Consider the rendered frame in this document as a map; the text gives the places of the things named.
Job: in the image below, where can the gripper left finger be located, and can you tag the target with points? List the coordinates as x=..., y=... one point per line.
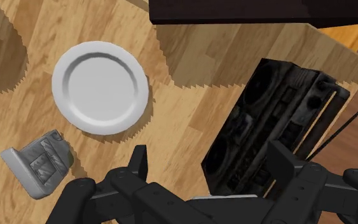
x=126, y=189

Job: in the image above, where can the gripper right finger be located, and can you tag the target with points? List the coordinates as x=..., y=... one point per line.
x=309, y=186

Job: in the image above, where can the black boombox radio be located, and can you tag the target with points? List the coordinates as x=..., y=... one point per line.
x=268, y=124

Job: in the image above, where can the grey handheld phone device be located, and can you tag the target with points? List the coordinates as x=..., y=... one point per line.
x=39, y=164

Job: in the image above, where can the white round plate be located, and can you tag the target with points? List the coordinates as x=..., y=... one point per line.
x=100, y=87

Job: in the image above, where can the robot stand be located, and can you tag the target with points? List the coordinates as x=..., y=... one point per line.
x=259, y=11

